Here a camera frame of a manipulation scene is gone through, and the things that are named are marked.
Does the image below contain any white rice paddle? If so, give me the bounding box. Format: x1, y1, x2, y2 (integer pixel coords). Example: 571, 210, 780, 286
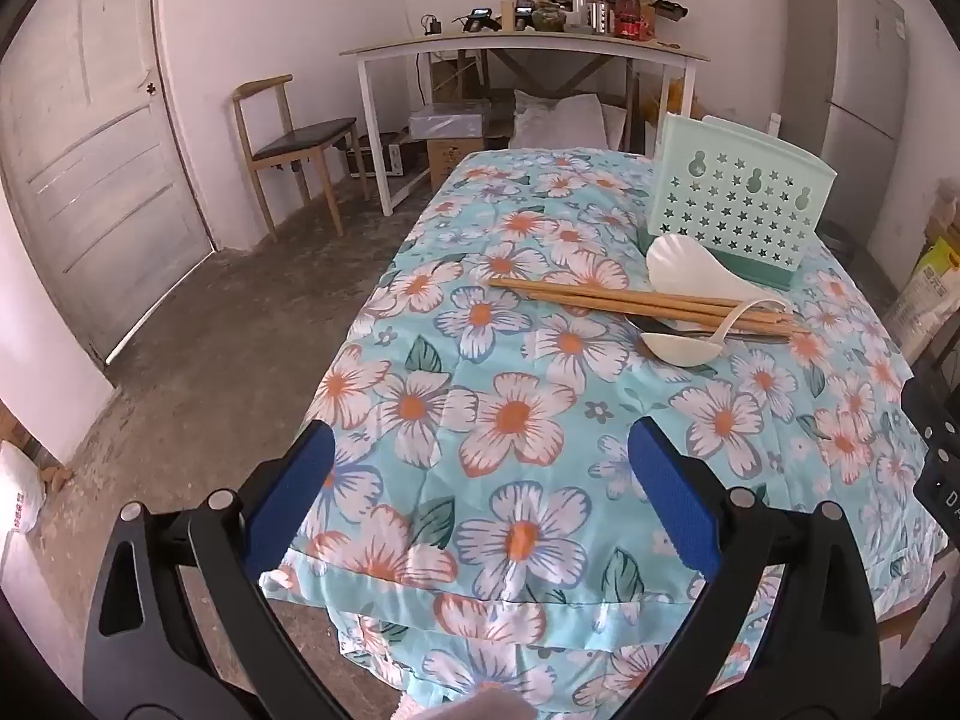
646, 234, 751, 308

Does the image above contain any white pillow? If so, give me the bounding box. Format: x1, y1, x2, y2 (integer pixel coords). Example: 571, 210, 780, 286
512, 90, 627, 152

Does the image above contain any white desk with wooden top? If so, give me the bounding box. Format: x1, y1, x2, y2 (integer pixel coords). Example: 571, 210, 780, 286
339, 34, 710, 217

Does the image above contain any white sack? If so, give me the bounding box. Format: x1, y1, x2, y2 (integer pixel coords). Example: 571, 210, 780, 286
0, 441, 47, 535

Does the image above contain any wrapped flat grey box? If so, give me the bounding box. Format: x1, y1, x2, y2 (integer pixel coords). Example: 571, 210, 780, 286
409, 101, 492, 140

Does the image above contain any green plastic utensil holder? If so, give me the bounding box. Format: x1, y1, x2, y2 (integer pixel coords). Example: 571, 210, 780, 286
637, 112, 839, 292

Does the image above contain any yellow and white rice bag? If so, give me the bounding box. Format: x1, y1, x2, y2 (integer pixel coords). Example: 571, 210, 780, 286
883, 236, 960, 361

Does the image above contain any bundle of wooden chopsticks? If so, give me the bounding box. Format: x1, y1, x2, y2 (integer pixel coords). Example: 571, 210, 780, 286
489, 276, 812, 338

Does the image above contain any metal spoon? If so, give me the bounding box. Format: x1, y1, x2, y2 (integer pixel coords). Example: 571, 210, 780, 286
626, 313, 796, 346

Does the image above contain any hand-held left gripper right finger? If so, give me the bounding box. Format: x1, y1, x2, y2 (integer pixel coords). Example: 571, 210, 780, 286
600, 416, 882, 720

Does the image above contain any grey refrigerator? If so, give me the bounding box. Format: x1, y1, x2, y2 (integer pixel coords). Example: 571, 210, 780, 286
780, 0, 910, 230

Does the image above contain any white soup spoon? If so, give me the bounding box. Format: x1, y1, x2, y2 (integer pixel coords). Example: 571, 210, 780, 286
639, 298, 794, 367

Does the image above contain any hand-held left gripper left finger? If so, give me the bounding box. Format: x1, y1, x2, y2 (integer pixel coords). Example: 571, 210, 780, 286
81, 420, 353, 720

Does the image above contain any small cardboard box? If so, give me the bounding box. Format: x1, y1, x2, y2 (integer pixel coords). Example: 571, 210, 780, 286
427, 136, 488, 192

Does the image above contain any yellow plastic bag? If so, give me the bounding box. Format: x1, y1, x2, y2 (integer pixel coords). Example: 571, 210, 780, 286
664, 71, 695, 121

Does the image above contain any floral blue blanket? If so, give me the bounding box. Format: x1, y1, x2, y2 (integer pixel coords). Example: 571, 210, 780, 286
259, 146, 950, 720

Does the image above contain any white wooden door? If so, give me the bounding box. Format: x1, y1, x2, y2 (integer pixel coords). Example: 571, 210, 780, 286
0, 0, 218, 365

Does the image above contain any wooden chair with dark seat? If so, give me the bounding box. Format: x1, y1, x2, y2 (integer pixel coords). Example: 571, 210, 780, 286
231, 75, 370, 241

